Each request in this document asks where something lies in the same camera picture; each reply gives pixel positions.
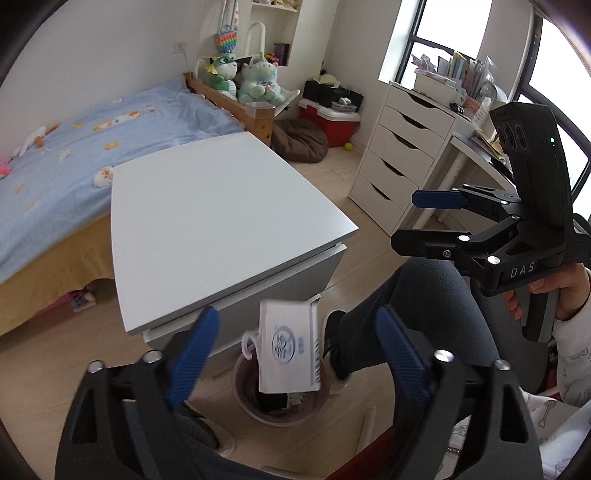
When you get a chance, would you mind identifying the red cooler box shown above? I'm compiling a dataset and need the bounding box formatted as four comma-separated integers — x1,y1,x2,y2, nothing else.
297,99,361,148

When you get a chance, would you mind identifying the rainbow crochet bag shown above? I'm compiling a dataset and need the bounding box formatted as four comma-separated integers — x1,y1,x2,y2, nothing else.
214,0,239,54

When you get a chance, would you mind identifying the person's right hand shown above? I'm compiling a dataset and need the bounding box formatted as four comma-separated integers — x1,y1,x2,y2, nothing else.
528,263,590,321

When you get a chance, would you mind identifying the mint green bear plush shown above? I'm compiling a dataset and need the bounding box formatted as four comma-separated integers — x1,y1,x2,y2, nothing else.
238,56,286,107

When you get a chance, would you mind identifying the bed with blue sheet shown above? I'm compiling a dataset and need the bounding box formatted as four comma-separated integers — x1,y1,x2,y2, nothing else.
1,77,243,333

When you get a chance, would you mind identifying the black bag on cooler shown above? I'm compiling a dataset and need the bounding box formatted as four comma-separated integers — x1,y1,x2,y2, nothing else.
303,74,363,112

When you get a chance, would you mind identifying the books and papers stack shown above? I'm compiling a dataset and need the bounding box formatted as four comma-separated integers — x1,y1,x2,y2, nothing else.
412,52,507,107

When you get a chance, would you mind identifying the white desk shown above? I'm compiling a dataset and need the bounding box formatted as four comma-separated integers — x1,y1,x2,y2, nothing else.
410,131,518,232

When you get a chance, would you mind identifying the white plush on bed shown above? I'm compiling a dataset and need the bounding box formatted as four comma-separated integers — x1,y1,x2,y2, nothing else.
12,126,47,158

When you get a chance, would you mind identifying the wooden bed footboard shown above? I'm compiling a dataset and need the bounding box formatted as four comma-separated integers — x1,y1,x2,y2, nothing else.
183,72,276,146

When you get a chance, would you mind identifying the pink plush on bed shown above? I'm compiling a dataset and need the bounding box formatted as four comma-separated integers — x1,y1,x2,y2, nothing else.
0,157,12,179

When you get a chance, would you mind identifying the brown bean bag cushion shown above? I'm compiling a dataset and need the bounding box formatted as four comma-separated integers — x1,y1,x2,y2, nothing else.
270,119,329,163

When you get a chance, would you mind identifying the green dragon plush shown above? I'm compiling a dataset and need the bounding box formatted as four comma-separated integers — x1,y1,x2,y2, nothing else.
205,56,238,101

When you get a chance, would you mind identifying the white drawer cabinet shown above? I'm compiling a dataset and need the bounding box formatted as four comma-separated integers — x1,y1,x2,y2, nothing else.
349,83,466,234

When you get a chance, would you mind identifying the white cotton socks box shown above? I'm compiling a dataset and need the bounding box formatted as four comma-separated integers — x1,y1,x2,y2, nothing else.
242,297,321,394

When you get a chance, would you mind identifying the folding camp chair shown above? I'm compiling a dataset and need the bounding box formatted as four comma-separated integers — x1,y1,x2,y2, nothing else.
274,89,301,117

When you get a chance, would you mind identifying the white table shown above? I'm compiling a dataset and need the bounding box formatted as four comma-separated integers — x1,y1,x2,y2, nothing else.
110,132,356,376

